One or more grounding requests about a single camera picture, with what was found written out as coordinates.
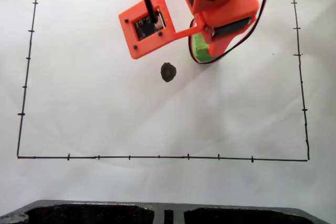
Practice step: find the orange camera mount with board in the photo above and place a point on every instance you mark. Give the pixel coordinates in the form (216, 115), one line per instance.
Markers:
(128, 27)

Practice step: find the white paper sheet with drawn lines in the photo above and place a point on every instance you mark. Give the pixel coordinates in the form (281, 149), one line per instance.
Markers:
(131, 116)

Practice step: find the green cube block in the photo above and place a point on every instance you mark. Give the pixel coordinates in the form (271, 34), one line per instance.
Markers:
(199, 48)

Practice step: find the black metal frame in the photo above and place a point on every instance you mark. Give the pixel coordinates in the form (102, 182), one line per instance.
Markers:
(168, 208)

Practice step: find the black dot mark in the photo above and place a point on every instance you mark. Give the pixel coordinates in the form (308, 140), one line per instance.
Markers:
(168, 72)

